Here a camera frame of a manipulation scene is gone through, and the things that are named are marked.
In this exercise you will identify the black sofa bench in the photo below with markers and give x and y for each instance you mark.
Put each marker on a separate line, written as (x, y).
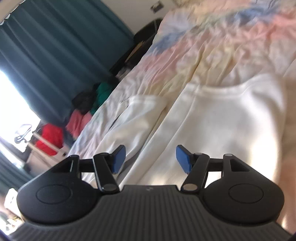
(142, 41)

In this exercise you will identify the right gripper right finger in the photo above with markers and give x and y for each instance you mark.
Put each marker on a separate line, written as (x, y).
(230, 189)

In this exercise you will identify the red cloth on rack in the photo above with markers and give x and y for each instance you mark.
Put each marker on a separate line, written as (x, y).
(54, 135)

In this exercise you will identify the pink folded garment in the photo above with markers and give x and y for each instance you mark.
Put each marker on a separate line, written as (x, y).
(77, 123)

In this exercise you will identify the metal wall socket plate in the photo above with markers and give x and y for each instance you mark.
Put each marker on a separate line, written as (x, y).
(157, 6)

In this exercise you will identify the green garment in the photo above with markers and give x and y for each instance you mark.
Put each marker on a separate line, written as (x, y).
(102, 92)

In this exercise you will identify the pastel tie-dye bed sheet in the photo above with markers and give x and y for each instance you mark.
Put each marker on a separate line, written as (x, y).
(217, 44)

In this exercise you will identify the cream white sweatshirt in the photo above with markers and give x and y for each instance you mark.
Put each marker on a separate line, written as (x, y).
(246, 120)

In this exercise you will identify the teal window curtain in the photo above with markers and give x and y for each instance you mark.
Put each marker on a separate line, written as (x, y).
(53, 50)

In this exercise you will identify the black garment pile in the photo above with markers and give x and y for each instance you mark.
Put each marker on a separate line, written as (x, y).
(84, 100)

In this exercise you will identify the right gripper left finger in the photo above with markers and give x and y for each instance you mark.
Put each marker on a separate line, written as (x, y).
(70, 190)

